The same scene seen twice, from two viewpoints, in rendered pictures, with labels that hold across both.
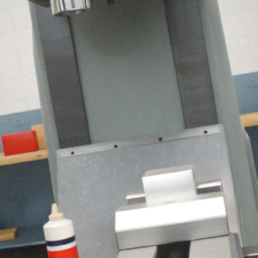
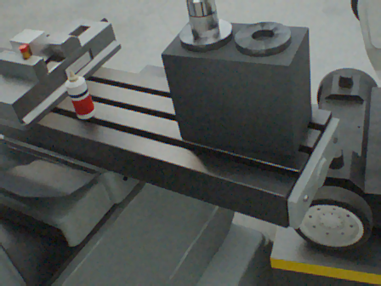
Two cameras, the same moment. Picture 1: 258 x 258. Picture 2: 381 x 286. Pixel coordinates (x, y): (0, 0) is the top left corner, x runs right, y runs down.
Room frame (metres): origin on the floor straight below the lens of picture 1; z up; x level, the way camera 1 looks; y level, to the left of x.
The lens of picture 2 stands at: (1.45, 0.73, 1.52)
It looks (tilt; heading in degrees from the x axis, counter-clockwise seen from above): 37 degrees down; 208
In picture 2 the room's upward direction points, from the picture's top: 12 degrees counter-clockwise
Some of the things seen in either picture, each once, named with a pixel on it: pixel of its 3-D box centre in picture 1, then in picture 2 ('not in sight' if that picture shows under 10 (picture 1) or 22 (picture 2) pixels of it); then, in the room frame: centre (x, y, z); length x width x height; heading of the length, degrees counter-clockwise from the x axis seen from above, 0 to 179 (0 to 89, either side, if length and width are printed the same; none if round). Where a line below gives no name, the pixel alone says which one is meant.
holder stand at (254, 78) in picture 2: not in sight; (240, 82); (0.78, 0.46, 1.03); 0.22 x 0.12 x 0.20; 87
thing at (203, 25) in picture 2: not in sight; (202, 15); (0.78, 0.42, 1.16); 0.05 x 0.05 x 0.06
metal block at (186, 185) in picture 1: (171, 194); (31, 47); (0.72, -0.04, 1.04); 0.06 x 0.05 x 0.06; 82
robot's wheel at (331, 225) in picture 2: not in sight; (331, 219); (0.61, 0.59, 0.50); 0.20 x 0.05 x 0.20; 94
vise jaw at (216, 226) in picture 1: (171, 219); (51, 42); (0.67, -0.03, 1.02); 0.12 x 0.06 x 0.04; 82
